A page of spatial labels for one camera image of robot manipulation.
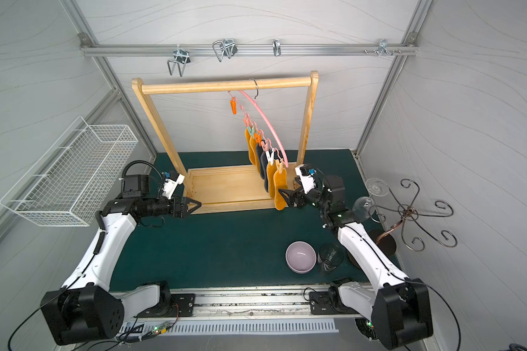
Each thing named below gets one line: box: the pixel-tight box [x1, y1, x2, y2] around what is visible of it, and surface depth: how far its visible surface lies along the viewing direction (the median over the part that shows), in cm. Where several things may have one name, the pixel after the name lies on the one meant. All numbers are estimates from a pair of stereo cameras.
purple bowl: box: [284, 240, 317, 275], surface depth 83 cm
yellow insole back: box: [244, 127, 258, 168], surface depth 86 cm
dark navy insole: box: [256, 140, 269, 193], surface depth 84 cm
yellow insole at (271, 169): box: [266, 159, 280, 199], surface depth 82 cm
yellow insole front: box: [273, 168, 288, 212], surface depth 83 cm
